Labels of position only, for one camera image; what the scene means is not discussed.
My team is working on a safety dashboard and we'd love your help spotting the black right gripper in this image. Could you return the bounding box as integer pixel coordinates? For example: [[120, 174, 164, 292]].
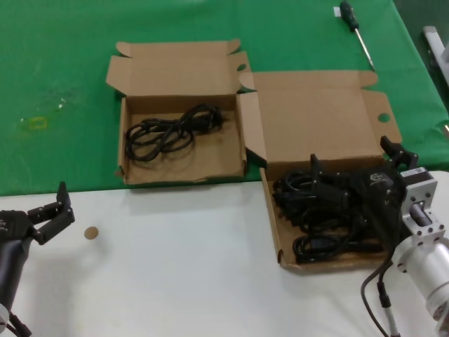
[[310, 135, 419, 252]]

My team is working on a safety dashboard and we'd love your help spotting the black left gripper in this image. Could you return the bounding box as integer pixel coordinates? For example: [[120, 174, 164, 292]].
[[0, 181, 76, 246]]

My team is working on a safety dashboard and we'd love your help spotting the black power cable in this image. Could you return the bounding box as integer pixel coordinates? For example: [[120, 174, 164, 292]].
[[293, 234, 385, 265], [280, 201, 373, 235], [272, 170, 319, 205], [125, 104, 225, 162]]

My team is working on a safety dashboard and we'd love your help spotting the large open cardboard box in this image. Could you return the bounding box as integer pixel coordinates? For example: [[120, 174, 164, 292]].
[[235, 69, 403, 271]]

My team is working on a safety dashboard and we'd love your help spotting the cardboard box with torn rim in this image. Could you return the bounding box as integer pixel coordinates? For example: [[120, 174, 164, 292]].
[[105, 38, 252, 186]]

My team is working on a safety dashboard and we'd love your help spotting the green table cloth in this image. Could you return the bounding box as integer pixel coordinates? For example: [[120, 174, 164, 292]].
[[0, 0, 449, 197]]

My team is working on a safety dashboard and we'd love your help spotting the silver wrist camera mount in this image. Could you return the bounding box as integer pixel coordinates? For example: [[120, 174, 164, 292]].
[[396, 166, 449, 246]]

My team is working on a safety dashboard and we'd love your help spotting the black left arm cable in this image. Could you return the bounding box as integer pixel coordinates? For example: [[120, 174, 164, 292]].
[[0, 310, 32, 337]]

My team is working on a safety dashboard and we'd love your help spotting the grey right arm cable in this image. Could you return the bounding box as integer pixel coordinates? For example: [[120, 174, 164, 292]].
[[360, 252, 401, 337]]

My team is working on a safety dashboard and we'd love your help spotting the grey metal frame bar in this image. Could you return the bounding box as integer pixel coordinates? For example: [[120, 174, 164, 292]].
[[422, 25, 449, 84]]

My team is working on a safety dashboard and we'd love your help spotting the green handled screwdriver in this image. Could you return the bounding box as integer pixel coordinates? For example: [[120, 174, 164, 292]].
[[339, 0, 376, 71]]

